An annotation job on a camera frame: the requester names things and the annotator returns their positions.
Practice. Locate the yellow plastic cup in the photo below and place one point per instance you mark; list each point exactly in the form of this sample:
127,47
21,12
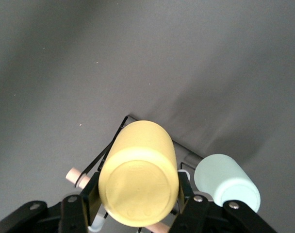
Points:
137,170

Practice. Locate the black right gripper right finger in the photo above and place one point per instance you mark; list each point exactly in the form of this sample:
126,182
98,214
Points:
198,216

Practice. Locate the pale green plastic cup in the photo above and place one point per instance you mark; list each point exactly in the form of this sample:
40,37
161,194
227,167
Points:
222,174

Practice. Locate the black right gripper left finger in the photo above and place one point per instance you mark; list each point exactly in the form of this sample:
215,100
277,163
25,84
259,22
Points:
72,213

